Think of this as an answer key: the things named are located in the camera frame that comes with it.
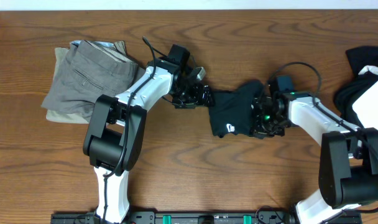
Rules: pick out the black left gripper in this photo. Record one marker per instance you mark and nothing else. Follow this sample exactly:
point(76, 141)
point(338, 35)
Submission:
point(196, 100)

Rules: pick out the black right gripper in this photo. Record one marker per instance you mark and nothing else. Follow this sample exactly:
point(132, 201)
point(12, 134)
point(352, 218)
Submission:
point(256, 128)

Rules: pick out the black t-shirt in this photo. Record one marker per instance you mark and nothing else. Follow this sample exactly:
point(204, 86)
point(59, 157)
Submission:
point(232, 112)

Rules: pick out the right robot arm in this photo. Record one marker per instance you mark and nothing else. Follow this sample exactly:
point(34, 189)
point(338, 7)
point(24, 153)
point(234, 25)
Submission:
point(348, 169)

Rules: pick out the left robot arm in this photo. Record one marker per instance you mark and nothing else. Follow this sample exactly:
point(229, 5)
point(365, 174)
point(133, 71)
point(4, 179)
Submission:
point(115, 133)

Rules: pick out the grey folded trousers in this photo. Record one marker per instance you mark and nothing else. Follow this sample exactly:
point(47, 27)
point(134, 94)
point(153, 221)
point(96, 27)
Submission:
point(88, 71)

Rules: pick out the white garment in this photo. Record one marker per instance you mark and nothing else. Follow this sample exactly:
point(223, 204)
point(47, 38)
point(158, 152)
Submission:
point(366, 106)

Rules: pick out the black garment pile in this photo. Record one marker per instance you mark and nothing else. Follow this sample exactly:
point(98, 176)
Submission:
point(363, 61)

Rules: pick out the beige folded garment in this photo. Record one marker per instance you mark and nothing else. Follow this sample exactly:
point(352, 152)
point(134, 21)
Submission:
point(75, 118)

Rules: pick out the black mounting rail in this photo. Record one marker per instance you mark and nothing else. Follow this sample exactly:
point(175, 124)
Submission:
point(267, 215)

